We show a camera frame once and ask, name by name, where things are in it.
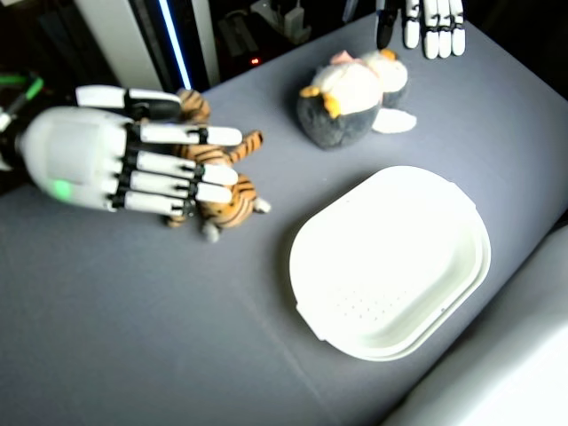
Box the orange striped tiger plush toy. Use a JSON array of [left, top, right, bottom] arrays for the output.
[[166, 88, 272, 244]]

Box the grey white penguin plush toy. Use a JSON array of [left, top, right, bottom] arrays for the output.
[[296, 48, 419, 150]]

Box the white oval plastic basin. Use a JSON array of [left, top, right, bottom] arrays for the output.
[[288, 165, 493, 363]]

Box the white pillar with blue light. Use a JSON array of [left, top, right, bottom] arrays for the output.
[[73, 0, 222, 93]]

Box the grey table cloth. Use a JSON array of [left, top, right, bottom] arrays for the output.
[[0, 11, 568, 426]]

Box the black device with red light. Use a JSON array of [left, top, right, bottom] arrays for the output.
[[216, 8, 279, 83]]

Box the grey box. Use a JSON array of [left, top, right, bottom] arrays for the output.
[[251, 0, 312, 45]]

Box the white robot body shell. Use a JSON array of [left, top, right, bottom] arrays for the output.
[[381, 224, 568, 426]]

